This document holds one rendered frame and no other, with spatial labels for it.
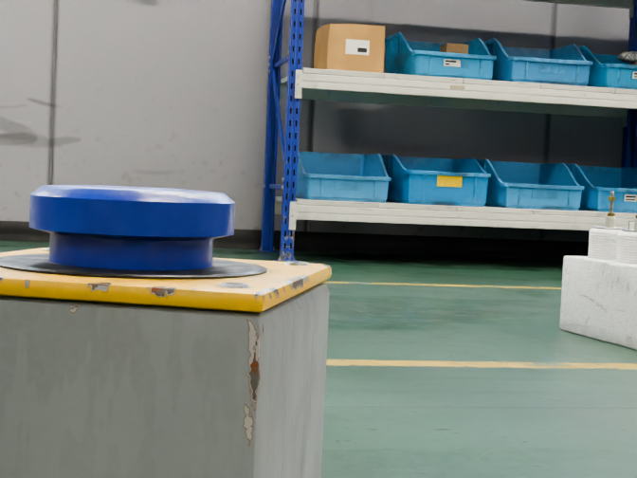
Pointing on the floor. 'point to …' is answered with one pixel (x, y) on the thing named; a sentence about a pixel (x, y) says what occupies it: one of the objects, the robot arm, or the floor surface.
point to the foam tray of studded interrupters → (600, 300)
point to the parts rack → (397, 93)
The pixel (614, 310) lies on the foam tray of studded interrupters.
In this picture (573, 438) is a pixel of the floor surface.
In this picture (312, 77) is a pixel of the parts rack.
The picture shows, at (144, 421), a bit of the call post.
